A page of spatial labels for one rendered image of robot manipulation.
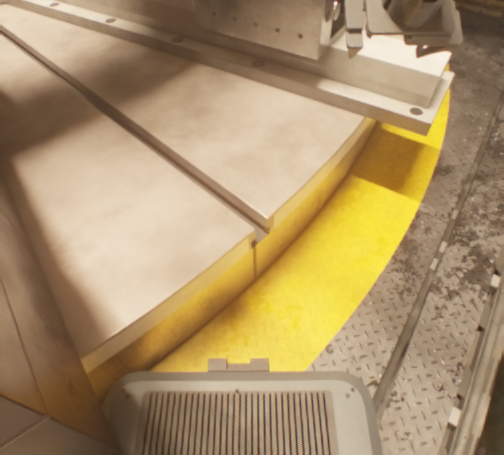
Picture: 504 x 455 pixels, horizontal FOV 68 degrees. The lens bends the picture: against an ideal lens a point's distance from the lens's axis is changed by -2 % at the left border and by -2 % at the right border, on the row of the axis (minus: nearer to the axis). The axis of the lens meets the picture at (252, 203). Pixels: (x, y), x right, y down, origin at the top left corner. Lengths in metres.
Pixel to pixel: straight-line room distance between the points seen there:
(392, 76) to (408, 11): 0.75
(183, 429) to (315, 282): 0.59
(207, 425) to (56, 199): 0.66
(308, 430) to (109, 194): 0.71
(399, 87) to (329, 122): 0.22
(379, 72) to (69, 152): 0.94
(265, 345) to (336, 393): 0.34
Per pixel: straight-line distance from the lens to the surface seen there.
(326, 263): 1.23
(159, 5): 1.61
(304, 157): 1.07
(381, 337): 1.16
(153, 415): 0.81
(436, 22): 0.53
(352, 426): 0.81
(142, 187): 1.03
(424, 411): 1.13
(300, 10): 1.15
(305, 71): 1.32
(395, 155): 1.62
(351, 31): 0.53
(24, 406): 0.47
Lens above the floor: 1.04
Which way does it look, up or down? 50 degrees down
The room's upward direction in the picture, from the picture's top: 2 degrees counter-clockwise
